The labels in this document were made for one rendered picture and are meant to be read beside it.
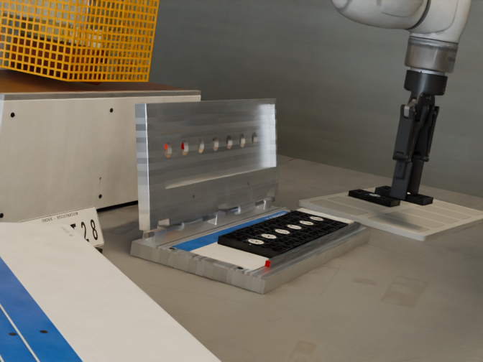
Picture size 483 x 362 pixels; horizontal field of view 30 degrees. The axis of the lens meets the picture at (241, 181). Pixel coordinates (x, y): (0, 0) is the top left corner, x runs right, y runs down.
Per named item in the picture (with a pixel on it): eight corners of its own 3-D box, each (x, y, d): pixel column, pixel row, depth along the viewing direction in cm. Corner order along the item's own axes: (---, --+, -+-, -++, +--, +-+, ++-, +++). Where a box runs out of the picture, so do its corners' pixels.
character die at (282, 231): (304, 249, 135) (305, 241, 135) (246, 233, 139) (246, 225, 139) (315, 244, 139) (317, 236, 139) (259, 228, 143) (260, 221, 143)
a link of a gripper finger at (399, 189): (413, 162, 165) (411, 162, 164) (405, 199, 166) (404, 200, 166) (398, 159, 167) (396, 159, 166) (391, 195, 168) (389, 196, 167)
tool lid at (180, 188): (145, 103, 122) (134, 103, 122) (150, 241, 123) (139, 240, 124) (276, 98, 161) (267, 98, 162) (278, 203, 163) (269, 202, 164)
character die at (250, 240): (278, 261, 126) (279, 253, 126) (217, 243, 130) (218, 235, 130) (292, 255, 130) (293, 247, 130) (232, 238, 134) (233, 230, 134)
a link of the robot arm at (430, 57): (466, 45, 165) (459, 77, 166) (419, 38, 170) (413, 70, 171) (448, 42, 158) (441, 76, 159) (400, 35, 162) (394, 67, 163)
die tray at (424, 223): (422, 241, 163) (424, 235, 163) (295, 205, 177) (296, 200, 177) (494, 219, 196) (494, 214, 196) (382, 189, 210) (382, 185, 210)
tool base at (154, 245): (263, 294, 117) (267, 267, 116) (129, 254, 125) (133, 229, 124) (368, 241, 156) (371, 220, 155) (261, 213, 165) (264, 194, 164)
